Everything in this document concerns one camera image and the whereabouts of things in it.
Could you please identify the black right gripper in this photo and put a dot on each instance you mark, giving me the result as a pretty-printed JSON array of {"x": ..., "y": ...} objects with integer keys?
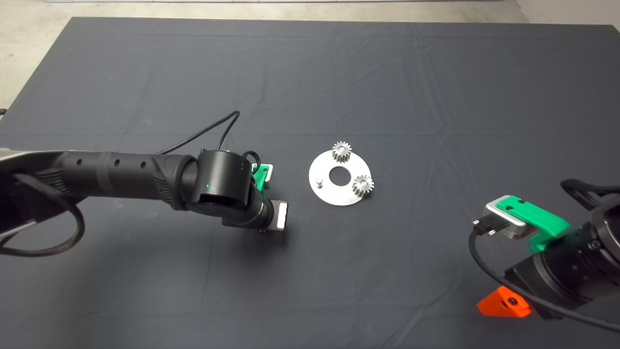
[{"x": 574, "y": 300}]

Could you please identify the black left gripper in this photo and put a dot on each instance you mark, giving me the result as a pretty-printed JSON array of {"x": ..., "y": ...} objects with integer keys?
[{"x": 282, "y": 215}]

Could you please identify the small steel gear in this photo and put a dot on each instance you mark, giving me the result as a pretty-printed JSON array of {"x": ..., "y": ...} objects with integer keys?
[
  {"x": 262, "y": 231},
  {"x": 341, "y": 151},
  {"x": 363, "y": 185}
]

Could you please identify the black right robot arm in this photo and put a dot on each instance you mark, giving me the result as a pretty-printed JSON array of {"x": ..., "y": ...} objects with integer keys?
[{"x": 574, "y": 252}]

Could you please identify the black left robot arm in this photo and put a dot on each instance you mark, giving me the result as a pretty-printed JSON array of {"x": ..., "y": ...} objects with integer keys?
[{"x": 121, "y": 174}]

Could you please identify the round metal plate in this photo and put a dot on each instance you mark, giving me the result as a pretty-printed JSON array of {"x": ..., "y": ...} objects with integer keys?
[{"x": 322, "y": 167}]

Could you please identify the dark grey table cloth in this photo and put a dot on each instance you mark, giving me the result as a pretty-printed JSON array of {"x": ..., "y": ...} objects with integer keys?
[{"x": 339, "y": 72}]

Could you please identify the silver left camera box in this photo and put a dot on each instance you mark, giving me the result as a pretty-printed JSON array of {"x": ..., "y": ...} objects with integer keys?
[{"x": 270, "y": 173}]

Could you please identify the silver camera box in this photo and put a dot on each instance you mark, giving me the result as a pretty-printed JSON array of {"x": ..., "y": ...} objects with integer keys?
[
  {"x": 270, "y": 173},
  {"x": 506, "y": 218}
]

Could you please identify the green left camera mount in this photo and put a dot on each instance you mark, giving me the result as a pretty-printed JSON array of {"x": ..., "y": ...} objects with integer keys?
[{"x": 260, "y": 177}]

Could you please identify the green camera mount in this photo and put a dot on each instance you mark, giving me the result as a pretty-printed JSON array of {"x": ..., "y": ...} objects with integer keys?
[
  {"x": 260, "y": 177},
  {"x": 540, "y": 218}
]

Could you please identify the silver right camera box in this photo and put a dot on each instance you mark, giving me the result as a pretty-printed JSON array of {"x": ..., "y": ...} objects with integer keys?
[{"x": 506, "y": 218}]

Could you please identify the green right camera mount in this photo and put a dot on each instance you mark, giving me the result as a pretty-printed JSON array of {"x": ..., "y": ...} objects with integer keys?
[{"x": 540, "y": 218}]

